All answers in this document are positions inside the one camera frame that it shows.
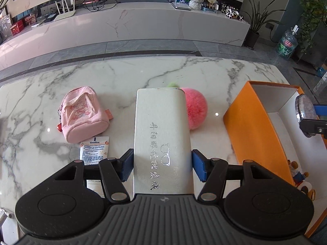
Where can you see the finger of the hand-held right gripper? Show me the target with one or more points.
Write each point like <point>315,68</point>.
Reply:
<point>321,112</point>
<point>313,126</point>

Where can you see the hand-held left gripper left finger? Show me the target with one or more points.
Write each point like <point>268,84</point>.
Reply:
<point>127,164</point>

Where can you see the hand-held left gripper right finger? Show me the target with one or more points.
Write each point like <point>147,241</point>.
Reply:
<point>200,166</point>

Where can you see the white glasses case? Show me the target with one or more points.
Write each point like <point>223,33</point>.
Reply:
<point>162,132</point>

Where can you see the small doll figure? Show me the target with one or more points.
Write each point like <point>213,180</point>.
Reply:
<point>297,174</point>

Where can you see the orange cardboard box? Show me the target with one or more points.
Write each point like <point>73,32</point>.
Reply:
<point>253,132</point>

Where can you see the marble desktop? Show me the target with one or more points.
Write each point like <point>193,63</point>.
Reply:
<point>115,76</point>

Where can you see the white cream tube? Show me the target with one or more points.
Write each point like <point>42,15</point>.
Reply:
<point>93,150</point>

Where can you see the pink fluffy pompom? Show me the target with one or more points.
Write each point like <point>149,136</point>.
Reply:
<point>195,109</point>

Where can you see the pink mini backpack pouch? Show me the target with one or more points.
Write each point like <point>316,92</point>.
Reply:
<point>81,117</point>

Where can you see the water jug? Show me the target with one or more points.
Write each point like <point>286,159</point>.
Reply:
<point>287,43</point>

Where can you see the green leafy plant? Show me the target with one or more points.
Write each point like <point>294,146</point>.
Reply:
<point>311,15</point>

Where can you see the potted long leaf plant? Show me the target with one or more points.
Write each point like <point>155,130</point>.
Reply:
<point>255,28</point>

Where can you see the marble media cabinet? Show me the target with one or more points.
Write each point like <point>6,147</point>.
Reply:
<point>127,30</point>

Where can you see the cow print figurines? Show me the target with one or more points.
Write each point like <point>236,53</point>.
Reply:
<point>231,12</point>

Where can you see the silver laptop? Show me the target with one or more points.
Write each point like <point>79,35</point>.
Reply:
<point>182,6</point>

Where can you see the white wifi router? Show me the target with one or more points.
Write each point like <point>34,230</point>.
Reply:
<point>65,12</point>

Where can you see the red gift box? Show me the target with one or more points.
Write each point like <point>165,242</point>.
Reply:
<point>24,25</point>

